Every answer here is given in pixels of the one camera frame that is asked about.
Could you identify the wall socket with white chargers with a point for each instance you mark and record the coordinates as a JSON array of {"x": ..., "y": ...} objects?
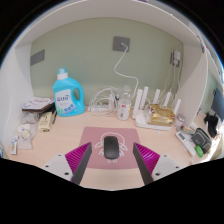
[{"x": 176, "y": 57}]

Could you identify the dark grey zip pouch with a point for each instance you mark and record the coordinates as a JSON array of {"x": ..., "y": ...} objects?
[{"x": 201, "y": 140}]

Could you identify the pink mouse pad with drawing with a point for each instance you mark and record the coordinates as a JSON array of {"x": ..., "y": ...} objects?
[{"x": 90, "y": 136}]

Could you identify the small white jar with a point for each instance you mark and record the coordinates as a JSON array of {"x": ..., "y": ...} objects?
[{"x": 180, "y": 122}]

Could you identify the white power strip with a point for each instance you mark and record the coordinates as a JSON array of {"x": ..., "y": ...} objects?
[{"x": 100, "y": 108}]

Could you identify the grey rectangular wall plate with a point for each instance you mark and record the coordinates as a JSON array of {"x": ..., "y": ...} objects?
[{"x": 37, "y": 57}]

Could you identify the clear bottle with white label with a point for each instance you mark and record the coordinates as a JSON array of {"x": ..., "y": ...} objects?
[{"x": 124, "y": 110}]

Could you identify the blue detergent bottle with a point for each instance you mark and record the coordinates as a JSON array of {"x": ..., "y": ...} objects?
[{"x": 65, "y": 100}]

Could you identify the grey square wall outlet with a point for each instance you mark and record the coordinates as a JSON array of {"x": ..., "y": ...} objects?
[{"x": 119, "y": 43}]

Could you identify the black pen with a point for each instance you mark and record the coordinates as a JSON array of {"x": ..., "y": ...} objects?
[{"x": 54, "y": 117}]

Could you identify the clear crumpled plastic bags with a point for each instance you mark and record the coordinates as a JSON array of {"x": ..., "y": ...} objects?
[{"x": 25, "y": 143}]

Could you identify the black computer mouse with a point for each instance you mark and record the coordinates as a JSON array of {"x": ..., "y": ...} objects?
[{"x": 111, "y": 147}]

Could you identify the dark notebook with papers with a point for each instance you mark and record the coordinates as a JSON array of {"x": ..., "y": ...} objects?
[{"x": 38, "y": 104}]

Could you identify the small yellow white packet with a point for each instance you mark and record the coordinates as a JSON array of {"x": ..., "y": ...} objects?
[{"x": 25, "y": 133}]

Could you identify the small cream cardboard box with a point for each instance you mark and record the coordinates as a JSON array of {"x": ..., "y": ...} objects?
[{"x": 45, "y": 121}]

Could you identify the white router with antennas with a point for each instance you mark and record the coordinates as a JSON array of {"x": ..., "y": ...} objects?
[{"x": 141, "y": 121}]

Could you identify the black bag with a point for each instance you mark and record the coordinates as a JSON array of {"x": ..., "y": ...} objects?
[{"x": 211, "y": 124}]

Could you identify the white desk shelf unit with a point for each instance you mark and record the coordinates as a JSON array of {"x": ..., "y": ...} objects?
[{"x": 100, "y": 10}]

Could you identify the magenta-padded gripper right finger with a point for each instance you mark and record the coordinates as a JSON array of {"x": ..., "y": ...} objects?
[{"x": 163, "y": 165}]

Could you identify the black monitor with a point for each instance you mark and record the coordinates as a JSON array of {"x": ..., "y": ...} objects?
[{"x": 218, "y": 104}]

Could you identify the gold foil bag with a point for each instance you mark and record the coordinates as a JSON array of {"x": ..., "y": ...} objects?
[{"x": 161, "y": 115}]

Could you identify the white sachet with yellow print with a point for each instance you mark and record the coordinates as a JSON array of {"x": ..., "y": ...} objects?
[{"x": 14, "y": 145}]

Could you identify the white remote control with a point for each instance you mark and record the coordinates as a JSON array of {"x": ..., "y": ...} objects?
[{"x": 185, "y": 142}]

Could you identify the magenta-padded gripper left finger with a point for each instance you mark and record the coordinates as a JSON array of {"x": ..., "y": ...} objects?
[{"x": 59, "y": 165}]

